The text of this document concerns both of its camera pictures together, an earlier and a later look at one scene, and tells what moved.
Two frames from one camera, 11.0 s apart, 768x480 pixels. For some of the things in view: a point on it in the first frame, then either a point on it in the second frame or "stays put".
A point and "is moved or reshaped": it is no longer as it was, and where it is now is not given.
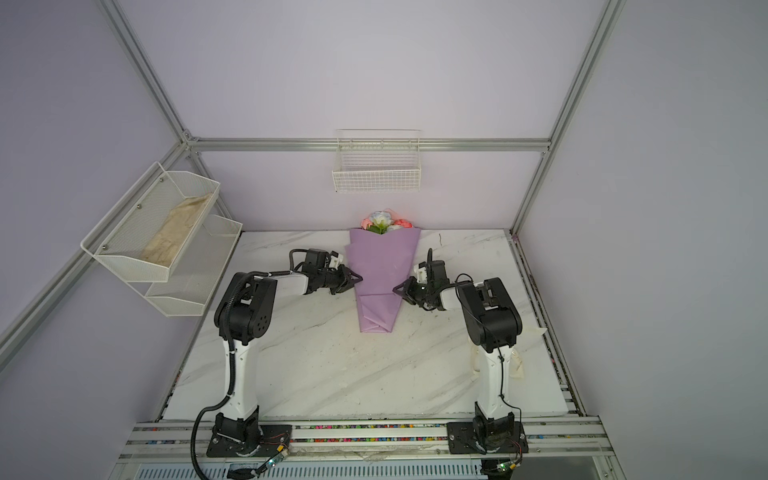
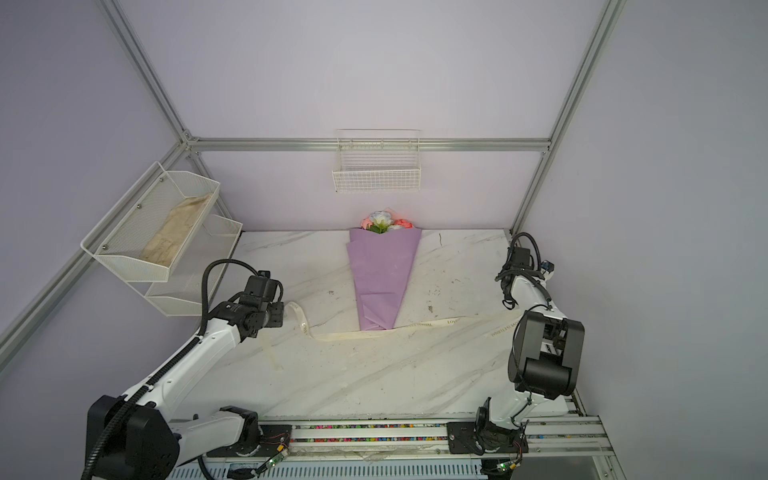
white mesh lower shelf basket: x=197 y=275 stays put
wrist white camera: x=421 y=274 to x=548 y=266
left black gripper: x=345 y=280 to x=277 y=315
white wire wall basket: x=377 y=160 stays put
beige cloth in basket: x=170 y=237 stays put
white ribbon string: x=516 y=367 is moved or reshaped
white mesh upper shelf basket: x=143 y=235 stays put
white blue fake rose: x=381 y=220 stays put
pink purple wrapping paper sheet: x=383 y=261 stays put
